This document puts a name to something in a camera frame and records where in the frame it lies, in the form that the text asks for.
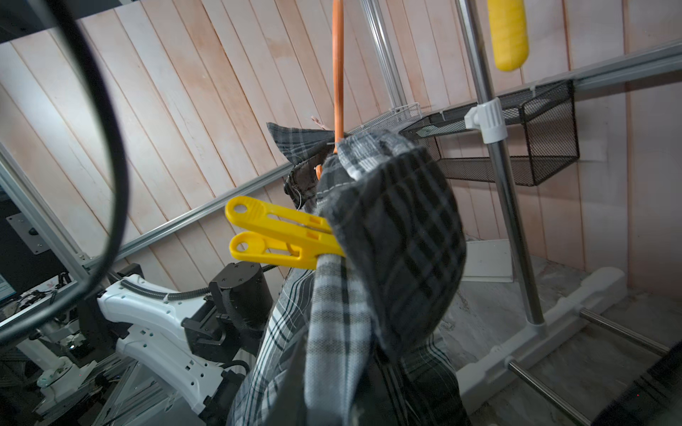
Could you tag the grey plaid shirt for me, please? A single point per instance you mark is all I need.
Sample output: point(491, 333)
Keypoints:
point(652, 399)
point(356, 341)

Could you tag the yellow clothespin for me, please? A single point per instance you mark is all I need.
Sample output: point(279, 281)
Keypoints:
point(279, 236)

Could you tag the metal clothes rack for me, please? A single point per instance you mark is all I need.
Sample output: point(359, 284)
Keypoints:
point(544, 330)

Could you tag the orange hanger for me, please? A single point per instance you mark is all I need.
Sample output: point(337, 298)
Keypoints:
point(338, 56)

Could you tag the yellow plastic hanger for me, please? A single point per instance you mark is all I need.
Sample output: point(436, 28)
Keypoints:
point(508, 28)

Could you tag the white wire shelf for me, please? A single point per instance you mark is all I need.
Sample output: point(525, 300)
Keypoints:
point(395, 119)

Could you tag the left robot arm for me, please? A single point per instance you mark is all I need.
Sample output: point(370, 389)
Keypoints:
point(190, 340)

